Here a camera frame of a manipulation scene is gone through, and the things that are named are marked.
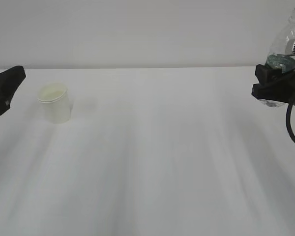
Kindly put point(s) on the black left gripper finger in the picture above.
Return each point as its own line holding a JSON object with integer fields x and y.
{"x": 10, "y": 80}

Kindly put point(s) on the clear plastic water bottle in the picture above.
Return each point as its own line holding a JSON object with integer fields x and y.
{"x": 277, "y": 58}

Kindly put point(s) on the white paper cup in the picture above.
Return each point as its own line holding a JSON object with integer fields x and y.
{"x": 55, "y": 102}

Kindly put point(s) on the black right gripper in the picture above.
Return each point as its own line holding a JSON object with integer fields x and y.
{"x": 273, "y": 85}

